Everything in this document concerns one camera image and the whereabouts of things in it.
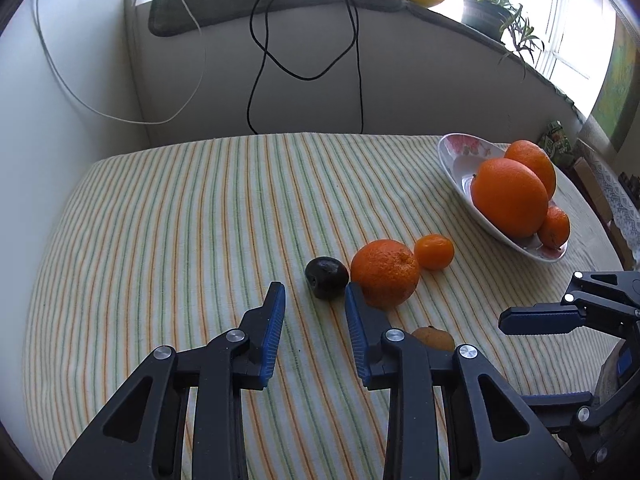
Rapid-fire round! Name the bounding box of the black cable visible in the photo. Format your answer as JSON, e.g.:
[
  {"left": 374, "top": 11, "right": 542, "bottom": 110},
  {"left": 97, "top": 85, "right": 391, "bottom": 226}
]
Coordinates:
[
  {"left": 247, "top": 0, "right": 358, "bottom": 135},
  {"left": 332, "top": 0, "right": 364, "bottom": 134}
]

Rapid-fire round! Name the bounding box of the striped tablecloth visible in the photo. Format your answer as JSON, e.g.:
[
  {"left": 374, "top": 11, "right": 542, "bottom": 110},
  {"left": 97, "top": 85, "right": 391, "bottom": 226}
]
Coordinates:
[{"left": 22, "top": 132, "right": 626, "bottom": 480}]

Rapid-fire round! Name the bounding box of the wall poster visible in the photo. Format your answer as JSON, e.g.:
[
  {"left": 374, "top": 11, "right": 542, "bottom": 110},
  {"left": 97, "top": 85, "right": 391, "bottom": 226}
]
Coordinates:
[{"left": 590, "top": 15, "right": 640, "bottom": 151}]

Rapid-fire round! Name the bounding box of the potted spider plant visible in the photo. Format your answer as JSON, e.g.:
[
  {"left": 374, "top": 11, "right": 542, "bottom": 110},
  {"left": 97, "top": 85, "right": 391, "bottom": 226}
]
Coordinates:
[{"left": 435, "top": 0, "right": 546, "bottom": 78}]

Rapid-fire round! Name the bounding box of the floral white plate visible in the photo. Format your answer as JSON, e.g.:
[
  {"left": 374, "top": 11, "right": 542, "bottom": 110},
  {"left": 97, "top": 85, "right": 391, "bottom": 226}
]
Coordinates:
[{"left": 437, "top": 133, "right": 571, "bottom": 263}]

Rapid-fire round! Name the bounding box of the cardboard box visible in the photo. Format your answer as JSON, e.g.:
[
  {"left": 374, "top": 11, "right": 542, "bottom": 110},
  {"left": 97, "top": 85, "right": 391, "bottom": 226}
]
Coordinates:
[{"left": 572, "top": 157, "right": 636, "bottom": 271}]

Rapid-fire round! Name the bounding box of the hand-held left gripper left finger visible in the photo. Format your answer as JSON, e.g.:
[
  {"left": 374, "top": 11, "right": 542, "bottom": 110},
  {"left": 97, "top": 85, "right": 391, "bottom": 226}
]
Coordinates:
[{"left": 52, "top": 281, "right": 287, "bottom": 480}]

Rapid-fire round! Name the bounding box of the dark plum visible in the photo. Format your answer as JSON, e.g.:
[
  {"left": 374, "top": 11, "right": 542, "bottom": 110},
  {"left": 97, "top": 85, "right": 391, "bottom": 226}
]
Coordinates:
[{"left": 305, "top": 256, "right": 350, "bottom": 301}]

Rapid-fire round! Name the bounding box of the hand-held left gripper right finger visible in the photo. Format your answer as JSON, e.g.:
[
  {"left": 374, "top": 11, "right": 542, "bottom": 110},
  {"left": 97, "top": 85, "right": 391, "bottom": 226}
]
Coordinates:
[{"left": 343, "top": 281, "right": 576, "bottom": 480}]

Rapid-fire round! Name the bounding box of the large orange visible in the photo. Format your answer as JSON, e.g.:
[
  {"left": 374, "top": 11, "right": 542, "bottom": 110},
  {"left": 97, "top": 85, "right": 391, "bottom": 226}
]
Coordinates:
[
  {"left": 471, "top": 157, "right": 549, "bottom": 238},
  {"left": 503, "top": 140, "right": 557, "bottom": 201}
]

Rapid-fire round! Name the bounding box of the white lace cloth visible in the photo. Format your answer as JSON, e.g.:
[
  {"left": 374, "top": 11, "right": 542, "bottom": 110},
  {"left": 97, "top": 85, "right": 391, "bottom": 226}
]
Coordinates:
[{"left": 575, "top": 137, "right": 640, "bottom": 266}]

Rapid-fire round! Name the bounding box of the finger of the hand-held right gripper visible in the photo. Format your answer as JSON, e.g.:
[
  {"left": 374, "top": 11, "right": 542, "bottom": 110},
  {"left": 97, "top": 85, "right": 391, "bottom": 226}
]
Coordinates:
[
  {"left": 498, "top": 270, "right": 640, "bottom": 336},
  {"left": 520, "top": 360, "right": 640, "bottom": 468}
]

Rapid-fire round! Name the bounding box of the white cable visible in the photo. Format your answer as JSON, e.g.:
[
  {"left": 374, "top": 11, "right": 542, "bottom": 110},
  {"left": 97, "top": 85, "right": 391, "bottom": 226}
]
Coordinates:
[{"left": 32, "top": 0, "right": 208, "bottom": 126}]

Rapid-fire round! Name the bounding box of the small brown round fruit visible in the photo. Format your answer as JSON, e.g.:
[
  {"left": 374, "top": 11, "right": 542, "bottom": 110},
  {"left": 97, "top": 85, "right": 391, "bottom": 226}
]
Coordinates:
[{"left": 411, "top": 326, "right": 456, "bottom": 352}]

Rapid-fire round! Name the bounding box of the small mandarin orange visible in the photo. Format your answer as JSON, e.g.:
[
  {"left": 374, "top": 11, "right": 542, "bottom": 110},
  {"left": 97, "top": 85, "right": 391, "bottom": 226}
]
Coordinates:
[{"left": 414, "top": 234, "right": 455, "bottom": 271}]

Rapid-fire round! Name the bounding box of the window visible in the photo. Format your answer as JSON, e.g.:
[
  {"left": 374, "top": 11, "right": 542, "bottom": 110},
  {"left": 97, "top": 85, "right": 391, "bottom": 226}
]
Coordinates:
[{"left": 125, "top": 0, "right": 618, "bottom": 106}]

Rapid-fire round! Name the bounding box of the green snack packet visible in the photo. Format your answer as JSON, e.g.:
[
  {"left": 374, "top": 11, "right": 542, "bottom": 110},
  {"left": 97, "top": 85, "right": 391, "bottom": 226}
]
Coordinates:
[{"left": 540, "top": 120, "right": 571, "bottom": 166}]

